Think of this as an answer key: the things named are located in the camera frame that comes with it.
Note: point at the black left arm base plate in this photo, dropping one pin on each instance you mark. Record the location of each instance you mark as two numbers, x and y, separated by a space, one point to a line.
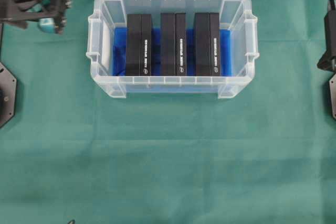
8 94

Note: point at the blue cloth liner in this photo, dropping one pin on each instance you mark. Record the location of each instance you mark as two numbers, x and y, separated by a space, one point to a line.
118 57

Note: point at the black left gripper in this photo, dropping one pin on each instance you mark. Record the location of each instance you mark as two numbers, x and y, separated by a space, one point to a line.
48 14

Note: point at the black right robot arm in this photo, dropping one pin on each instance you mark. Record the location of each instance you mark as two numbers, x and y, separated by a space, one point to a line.
327 61

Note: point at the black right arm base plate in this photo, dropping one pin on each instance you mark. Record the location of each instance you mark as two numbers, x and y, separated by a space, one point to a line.
332 87

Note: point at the black box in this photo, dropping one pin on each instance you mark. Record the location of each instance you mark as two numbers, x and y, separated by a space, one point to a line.
207 44
173 53
139 45

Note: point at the clear plastic storage case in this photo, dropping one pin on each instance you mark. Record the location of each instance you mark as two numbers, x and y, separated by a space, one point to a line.
234 15

